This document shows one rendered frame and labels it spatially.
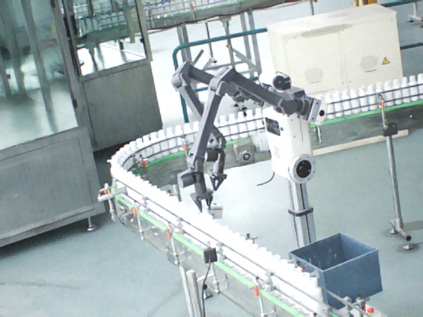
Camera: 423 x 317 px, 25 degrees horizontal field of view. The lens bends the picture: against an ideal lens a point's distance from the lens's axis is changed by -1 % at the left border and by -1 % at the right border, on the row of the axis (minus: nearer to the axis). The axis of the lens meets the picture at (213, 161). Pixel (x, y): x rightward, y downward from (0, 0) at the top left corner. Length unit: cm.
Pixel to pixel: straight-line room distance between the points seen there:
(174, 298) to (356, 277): 233
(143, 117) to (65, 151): 241
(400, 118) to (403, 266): 99
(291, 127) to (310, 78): 382
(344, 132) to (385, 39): 251
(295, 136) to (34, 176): 332
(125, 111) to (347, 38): 258
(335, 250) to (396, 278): 164
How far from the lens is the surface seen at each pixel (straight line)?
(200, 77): 496
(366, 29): 878
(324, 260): 476
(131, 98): 1001
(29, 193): 780
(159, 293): 672
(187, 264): 492
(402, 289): 623
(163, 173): 625
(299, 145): 495
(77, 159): 786
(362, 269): 452
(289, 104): 468
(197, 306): 353
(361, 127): 650
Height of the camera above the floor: 283
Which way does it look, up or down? 18 degrees down
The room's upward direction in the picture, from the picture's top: 10 degrees counter-clockwise
